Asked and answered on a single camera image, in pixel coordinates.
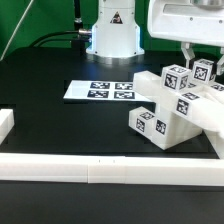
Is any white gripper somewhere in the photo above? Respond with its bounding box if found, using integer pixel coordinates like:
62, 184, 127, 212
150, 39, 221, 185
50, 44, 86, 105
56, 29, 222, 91
147, 0, 224, 75

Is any white tagged cube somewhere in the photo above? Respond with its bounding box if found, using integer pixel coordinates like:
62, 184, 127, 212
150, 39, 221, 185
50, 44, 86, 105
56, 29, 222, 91
161, 64, 191, 92
192, 59, 215, 84

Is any white chair back frame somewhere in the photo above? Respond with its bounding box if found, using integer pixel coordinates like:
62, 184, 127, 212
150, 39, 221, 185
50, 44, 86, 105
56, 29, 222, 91
133, 71, 224, 139

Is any white chair seat block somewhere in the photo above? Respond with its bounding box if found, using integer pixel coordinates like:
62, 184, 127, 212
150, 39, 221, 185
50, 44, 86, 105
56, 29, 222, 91
151, 104, 202, 150

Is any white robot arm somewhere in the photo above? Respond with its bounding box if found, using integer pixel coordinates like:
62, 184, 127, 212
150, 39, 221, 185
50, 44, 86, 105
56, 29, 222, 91
87, 0, 224, 75

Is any white marker base sheet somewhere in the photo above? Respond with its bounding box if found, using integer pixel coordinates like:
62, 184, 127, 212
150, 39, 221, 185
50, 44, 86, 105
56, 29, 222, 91
64, 80, 149, 102

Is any black pole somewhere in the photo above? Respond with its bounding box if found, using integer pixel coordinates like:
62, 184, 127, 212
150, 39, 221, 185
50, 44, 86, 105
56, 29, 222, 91
74, 0, 83, 30

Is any black cable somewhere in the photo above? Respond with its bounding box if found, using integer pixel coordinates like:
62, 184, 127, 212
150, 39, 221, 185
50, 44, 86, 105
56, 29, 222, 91
29, 30, 92, 48

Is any white U-shaped fence frame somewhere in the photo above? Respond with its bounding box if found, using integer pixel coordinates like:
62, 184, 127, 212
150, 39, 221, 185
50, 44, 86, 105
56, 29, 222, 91
0, 108, 224, 187

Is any white cable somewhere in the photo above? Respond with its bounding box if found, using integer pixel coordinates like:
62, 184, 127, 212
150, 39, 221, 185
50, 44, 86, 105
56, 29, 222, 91
0, 0, 36, 61

